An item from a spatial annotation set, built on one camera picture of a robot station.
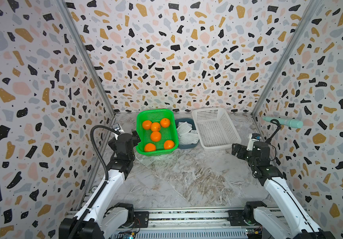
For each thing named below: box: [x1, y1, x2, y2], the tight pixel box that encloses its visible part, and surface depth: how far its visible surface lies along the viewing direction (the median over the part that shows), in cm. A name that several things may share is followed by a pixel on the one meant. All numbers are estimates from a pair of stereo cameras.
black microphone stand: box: [265, 119, 282, 144], surface depth 83 cm
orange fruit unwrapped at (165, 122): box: [160, 118, 171, 128], surface depth 112 cm
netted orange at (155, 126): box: [150, 121, 161, 132], surface depth 108 cm
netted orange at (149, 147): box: [144, 142, 157, 152], surface depth 97 cm
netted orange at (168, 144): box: [163, 139, 175, 150], surface depth 97 cm
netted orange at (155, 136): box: [150, 130, 162, 142], surface depth 104 cm
